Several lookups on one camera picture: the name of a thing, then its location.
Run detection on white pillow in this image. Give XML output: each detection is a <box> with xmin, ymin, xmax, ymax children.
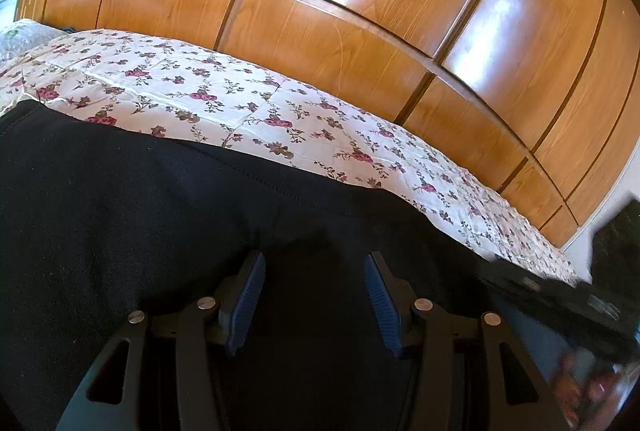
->
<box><xmin>0</xmin><ymin>18</ymin><xmax>64</xmax><ymax>64</ymax></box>

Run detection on person's right hand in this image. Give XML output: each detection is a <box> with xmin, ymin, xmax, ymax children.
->
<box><xmin>550</xmin><ymin>352</ymin><xmax>639</xmax><ymax>430</ymax></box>

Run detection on wooden wardrobe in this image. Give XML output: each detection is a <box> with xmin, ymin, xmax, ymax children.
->
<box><xmin>15</xmin><ymin>0</ymin><xmax>639</xmax><ymax>246</ymax></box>

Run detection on black embroidered pants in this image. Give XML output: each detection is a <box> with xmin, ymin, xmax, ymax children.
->
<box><xmin>1</xmin><ymin>101</ymin><xmax>492</xmax><ymax>430</ymax></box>

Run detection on floral bedspread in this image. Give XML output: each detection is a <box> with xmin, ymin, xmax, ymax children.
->
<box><xmin>1</xmin><ymin>29</ymin><xmax>577</xmax><ymax>284</ymax></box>

